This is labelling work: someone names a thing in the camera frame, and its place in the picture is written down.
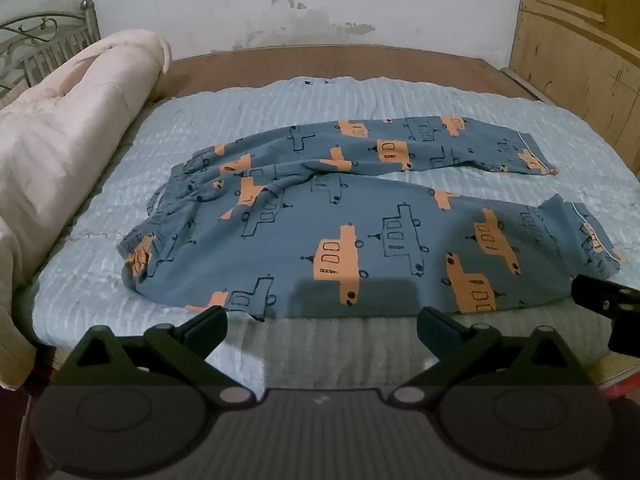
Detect light blue quilted bed cover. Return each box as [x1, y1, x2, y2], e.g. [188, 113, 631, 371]
[32, 76, 640, 396]

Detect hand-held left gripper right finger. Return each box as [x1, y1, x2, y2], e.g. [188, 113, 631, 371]
[387, 306, 598, 406]

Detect red object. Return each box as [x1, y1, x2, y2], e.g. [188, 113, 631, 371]
[599, 362, 640, 403]

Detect metal bed headboard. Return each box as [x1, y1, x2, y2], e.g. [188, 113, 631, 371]
[0, 0, 101, 96]

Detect blue pants with orange print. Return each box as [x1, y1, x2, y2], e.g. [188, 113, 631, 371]
[117, 116, 627, 322]

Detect pink rolled blanket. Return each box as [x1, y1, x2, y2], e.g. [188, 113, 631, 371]
[0, 30, 173, 391]

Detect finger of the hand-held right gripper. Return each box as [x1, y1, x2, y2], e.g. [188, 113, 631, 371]
[609, 306, 640, 355]
[571, 275, 640, 320]

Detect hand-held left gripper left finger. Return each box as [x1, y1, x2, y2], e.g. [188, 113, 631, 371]
[52, 305, 258, 406]

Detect brown wooden bed frame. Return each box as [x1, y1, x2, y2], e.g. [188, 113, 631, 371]
[165, 45, 551, 106]

